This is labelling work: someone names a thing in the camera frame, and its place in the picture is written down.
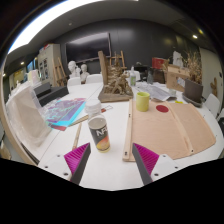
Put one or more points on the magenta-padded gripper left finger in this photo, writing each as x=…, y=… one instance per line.
x=75, y=160

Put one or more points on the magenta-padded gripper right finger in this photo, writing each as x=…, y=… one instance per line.
x=146, y=160

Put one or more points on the thin wooden stick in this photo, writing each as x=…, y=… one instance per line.
x=77, y=136

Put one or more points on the large tan wooden board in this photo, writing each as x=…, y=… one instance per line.
x=166, y=128

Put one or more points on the drink bottle with white cap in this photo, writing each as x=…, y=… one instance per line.
x=98, y=130

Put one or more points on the colourful purple art print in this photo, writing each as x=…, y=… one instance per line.
x=63, y=113

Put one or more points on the flat round red coaster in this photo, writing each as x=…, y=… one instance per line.
x=162, y=108

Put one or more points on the yellow-green cup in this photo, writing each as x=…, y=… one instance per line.
x=142, y=101

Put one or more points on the grey newspaper sheets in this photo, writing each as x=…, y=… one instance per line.
x=155, y=90

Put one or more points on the dark grey flat box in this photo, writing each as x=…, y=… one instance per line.
x=50, y=92

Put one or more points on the white chair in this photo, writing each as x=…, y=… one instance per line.
x=74, y=82
x=212, y=104
x=94, y=78

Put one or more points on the brown wooden sculpture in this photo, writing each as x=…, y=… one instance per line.
x=115, y=83

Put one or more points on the clear spray bottle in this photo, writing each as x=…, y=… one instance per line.
x=133, y=77

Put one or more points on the cardboard box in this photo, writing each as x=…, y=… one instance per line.
x=175, y=78

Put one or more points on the white plaster bust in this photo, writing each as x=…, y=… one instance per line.
x=72, y=69
x=84, y=72

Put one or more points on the dark planter with dried plants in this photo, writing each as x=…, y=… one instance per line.
x=192, y=83

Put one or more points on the wooden easel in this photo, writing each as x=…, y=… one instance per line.
x=59, y=71
x=118, y=60

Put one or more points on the dark wall screen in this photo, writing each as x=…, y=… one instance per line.
x=88, y=46

